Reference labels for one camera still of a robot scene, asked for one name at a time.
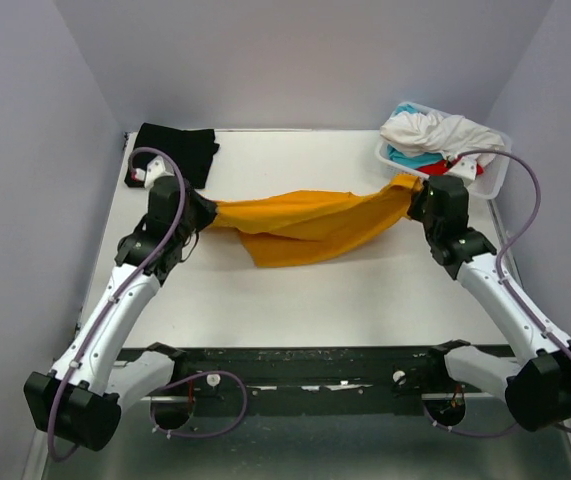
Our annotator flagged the light blue t shirt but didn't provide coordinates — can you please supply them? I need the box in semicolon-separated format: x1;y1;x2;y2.
386;102;442;170

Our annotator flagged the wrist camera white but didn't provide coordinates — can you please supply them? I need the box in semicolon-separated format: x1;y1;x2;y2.
446;155;478;183
128;156;174;190

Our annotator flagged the aluminium frame rail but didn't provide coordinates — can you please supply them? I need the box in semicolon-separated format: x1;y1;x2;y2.
44;357;571;401

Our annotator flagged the folded black t shirt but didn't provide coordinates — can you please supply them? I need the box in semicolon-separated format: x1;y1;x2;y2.
134;123;220;190

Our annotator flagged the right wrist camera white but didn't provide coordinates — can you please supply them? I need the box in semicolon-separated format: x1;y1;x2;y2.
446;155;478;183

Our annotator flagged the yellow t shirt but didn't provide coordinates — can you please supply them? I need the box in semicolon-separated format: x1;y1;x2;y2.
211;174;422;268

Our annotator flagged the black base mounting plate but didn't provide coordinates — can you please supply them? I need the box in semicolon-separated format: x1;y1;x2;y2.
114;344;486;417

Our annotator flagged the white plastic laundry basket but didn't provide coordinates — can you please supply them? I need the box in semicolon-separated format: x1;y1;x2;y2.
375;102;512;200

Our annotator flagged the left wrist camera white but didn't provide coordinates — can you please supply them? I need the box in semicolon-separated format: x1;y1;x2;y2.
128;156;174;190

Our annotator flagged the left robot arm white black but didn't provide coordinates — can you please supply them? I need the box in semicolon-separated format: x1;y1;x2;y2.
24;176;216;451

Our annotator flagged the red t shirt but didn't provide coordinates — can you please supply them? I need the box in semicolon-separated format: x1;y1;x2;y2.
418;158;484;178

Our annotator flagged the white crumpled t shirt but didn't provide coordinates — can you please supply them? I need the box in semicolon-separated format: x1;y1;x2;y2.
380;110;505;159

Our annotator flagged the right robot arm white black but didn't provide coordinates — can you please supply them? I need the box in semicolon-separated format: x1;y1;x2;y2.
408;176;571;432

